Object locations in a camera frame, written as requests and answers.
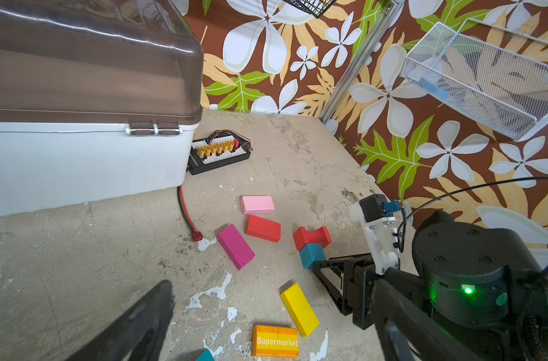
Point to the red rectangular block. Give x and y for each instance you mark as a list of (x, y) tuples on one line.
[(263, 229)]

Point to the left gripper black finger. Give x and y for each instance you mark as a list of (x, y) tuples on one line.
[(330, 273)]

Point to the teal arch block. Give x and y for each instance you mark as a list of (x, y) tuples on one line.
[(206, 356)]

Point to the black wire basket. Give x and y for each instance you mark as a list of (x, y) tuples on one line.
[(315, 8)]

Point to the light pink block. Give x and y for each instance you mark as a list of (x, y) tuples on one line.
[(257, 205)]

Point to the white box brown lid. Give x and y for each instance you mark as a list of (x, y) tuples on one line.
[(98, 99)]

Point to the white wire basket right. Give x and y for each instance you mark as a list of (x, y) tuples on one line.
[(500, 82)]

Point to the teal cube block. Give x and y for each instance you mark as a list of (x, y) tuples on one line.
[(310, 254)]

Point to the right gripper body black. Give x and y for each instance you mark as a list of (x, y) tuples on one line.
[(359, 278)]

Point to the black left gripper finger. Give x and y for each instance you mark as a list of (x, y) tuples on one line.
[(139, 333), (400, 325)]

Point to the orange supermarket block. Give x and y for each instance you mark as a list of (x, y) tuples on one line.
[(274, 341)]

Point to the yellow rectangular block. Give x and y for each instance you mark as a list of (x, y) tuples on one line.
[(300, 310)]

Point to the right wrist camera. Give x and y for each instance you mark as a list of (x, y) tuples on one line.
[(375, 215)]

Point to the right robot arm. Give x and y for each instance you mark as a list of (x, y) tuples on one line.
[(477, 294)]

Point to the red notched block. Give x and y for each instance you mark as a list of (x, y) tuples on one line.
[(320, 236)]

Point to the magenta rectangular block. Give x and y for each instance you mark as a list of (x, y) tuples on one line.
[(235, 246)]

